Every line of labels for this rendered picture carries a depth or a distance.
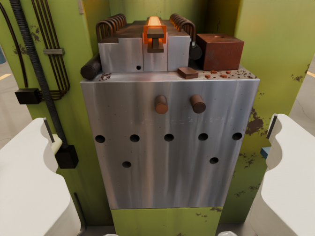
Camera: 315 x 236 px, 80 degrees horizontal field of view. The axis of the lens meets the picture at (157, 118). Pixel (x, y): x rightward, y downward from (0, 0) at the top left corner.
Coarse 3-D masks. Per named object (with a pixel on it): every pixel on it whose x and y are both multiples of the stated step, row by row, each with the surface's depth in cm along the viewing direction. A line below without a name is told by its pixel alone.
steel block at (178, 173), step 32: (192, 64) 49; (96, 96) 41; (128, 96) 41; (224, 96) 42; (96, 128) 46; (160, 128) 46; (192, 128) 46; (224, 128) 46; (128, 160) 51; (160, 160) 51; (192, 160) 52; (224, 160) 52; (128, 192) 58; (160, 192) 59; (192, 192) 59; (224, 192) 59
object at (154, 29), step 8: (152, 16) 69; (152, 24) 46; (144, 32) 39; (152, 32) 32; (160, 32) 32; (144, 40) 39; (152, 40) 34; (160, 40) 38; (152, 48) 32; (160, 48) 32
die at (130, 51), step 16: (128, 32) 47; (176, 32) 45; (112, 48) 42; (128, 48) 42; (144, 48) 42; (176, 48) 42; (112, 64) 43; (128, 64) 44; (144, 64) 44; (160, 64) 44; (176, 64) 44
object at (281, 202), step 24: (288, 120) 10; (288, 144) 8; (312, 144) 8; (288, 168) 7; (312, 168) 7; (264, 192) 6; (288, 192) 6; (312, 192) 6; (264, 216) 6; (288, 216) 5; (312, 216) 5
